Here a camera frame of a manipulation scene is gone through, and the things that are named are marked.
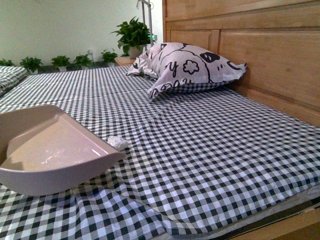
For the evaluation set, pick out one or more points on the white tissue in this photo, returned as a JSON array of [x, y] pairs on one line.
[[117, 142]]

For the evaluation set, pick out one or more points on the beige plastic dustpan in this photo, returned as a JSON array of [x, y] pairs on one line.
[[45, 151]]

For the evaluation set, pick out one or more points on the cartoon print pillow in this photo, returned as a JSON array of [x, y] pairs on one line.
[[184, 67]]

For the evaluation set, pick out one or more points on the black white checkered bedsheet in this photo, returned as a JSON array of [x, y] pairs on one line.
[[198, 164]]

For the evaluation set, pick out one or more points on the far wooden nightstand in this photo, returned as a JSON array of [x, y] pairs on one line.
[[124, 61]]

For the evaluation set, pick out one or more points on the small potted plant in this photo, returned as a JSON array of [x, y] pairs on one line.
[[32, 64], [109, 57], [61, 62], [83, 61], [6, 62]]

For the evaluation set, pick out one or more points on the large potted green plant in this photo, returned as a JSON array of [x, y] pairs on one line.
[[134, 36]]

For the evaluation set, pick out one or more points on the wooden bed headboard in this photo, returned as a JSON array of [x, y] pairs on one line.
[[279, 40]]

